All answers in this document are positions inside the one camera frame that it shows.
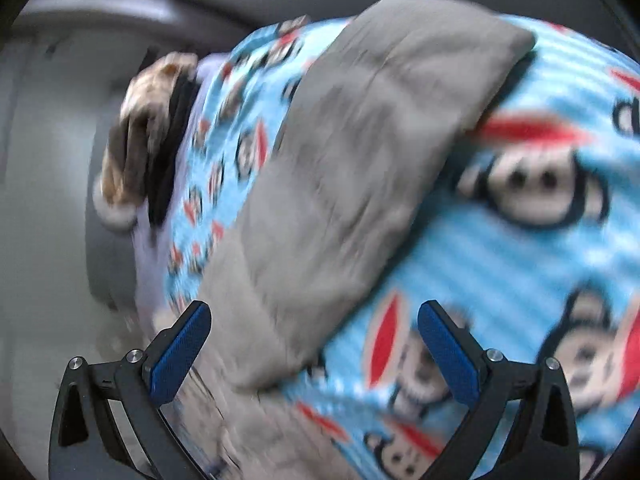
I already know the brown fur trimmed garment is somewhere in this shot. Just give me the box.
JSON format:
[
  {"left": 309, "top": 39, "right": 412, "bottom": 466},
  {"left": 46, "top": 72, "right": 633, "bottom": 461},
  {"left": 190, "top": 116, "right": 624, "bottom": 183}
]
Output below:
[{"left": 100, "top": 52, "right": 201, "bottom": 211}]

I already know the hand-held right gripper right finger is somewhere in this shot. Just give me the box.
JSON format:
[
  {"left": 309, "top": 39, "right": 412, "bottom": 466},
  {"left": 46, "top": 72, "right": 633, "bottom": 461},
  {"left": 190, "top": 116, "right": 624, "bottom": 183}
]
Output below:
[{"left": 416, "top": 299, "right": 581, "bottom": 480}]

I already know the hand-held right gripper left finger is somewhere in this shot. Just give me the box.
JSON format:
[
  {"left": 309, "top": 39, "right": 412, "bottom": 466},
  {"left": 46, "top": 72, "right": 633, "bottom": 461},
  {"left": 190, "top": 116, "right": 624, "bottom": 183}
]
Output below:
[{"left": 47, "top": 300, "right": 213, "bottom": 480}]

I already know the black cloth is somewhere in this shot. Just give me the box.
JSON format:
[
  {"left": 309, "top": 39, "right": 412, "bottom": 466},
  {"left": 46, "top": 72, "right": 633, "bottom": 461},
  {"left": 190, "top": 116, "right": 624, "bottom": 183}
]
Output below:
[{"left": 147, "top": 77, "right": 201, "bottom": 226}]

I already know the white fluffy cloth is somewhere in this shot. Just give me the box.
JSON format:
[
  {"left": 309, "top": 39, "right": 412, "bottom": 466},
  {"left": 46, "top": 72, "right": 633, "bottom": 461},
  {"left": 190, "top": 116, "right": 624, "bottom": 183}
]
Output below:
[{"left": 92, "top": 180, "right": 141, "bottom": 233}]

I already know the blue printed blanket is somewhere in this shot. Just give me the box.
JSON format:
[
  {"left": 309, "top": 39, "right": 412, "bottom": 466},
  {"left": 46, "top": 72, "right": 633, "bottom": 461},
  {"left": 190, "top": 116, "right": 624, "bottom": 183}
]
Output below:
[{"left": 165, "top": 15, "right": 640, "bottom": 480}]

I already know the beige puffer jacket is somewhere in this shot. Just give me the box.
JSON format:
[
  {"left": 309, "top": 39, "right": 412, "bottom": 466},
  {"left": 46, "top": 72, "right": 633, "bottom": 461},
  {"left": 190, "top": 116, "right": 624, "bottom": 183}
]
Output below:
[{"left": 165, "top": 0, "right": 538, "bottom": 480}]

